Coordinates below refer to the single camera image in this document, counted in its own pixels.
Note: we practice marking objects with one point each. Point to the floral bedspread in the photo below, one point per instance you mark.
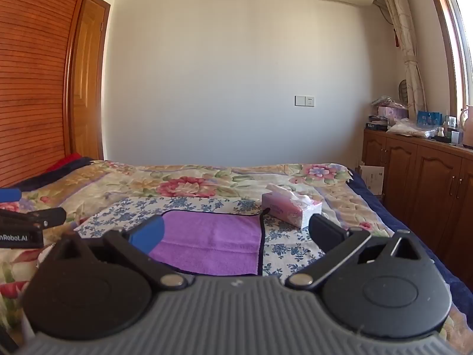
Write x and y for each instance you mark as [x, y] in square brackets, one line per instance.
[184, 181]

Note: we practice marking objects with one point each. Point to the dark blue blanket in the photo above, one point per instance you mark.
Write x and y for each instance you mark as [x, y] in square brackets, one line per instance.
[51, 173]

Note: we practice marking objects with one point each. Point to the dark blue bed sheet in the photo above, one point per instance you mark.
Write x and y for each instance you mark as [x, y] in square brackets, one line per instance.
[417, 244]

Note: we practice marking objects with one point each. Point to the small white bottle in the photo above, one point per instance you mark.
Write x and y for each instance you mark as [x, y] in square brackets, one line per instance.
[440, 132]

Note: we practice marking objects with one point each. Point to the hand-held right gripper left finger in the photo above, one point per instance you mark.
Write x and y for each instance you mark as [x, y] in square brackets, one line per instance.
[148, 233]

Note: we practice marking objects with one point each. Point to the patterned beige curtain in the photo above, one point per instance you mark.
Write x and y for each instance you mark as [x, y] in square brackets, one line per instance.
[404, 44]

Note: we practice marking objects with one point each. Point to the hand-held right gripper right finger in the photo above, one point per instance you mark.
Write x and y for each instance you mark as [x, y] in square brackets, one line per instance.
[325, 229]

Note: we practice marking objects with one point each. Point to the clear plastic bag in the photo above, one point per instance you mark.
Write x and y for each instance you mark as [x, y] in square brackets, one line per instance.
[410, 127]

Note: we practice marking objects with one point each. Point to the red blanket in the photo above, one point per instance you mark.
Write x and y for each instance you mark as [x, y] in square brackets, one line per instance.
[62, 161]

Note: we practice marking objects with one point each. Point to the pink tissue box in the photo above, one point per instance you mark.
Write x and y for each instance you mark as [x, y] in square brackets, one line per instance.
[290, 207]

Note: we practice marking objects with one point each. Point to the pink storage box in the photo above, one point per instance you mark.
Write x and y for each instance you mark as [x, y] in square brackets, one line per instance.
[391, 111]

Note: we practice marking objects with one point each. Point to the blue floral white cloth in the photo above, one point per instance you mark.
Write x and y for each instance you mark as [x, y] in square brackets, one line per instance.
[284, 244]

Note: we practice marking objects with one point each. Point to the wooden door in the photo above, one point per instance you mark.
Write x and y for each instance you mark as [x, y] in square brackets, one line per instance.
[87, 81]

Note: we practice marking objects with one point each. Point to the wooden slatted wardrobe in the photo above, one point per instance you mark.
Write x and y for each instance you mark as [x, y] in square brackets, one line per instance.
[33, 74]

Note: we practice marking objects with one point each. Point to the stack of books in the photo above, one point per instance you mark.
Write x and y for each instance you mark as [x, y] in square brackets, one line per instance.
[377, 122]

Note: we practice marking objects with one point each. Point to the purple towel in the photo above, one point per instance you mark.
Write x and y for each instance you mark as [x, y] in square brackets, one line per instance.
[210, 240]

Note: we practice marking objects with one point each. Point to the woven hand fan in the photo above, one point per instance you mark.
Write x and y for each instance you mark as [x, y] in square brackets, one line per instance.
[403, 89]

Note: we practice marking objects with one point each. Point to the blue printed box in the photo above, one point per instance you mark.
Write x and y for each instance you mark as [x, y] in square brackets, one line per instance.
[429, 118]

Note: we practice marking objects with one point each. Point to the white paper bag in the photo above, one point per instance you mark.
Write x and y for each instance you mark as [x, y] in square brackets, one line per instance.
[371, 179]

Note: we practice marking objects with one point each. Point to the white jug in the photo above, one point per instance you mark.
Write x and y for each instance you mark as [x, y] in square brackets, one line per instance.
[466, 125]

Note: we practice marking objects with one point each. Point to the white wall socket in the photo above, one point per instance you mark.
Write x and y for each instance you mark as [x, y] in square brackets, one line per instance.
[305, 100]

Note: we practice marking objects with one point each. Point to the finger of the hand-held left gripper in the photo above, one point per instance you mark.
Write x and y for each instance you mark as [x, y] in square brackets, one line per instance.
[9, 194]
[44, 217]

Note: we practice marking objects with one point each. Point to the wooden window frame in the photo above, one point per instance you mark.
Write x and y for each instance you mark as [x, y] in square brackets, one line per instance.
[452, 40]

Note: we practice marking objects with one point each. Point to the wooden cabinet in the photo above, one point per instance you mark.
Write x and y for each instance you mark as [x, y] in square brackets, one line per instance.
[417, 185]

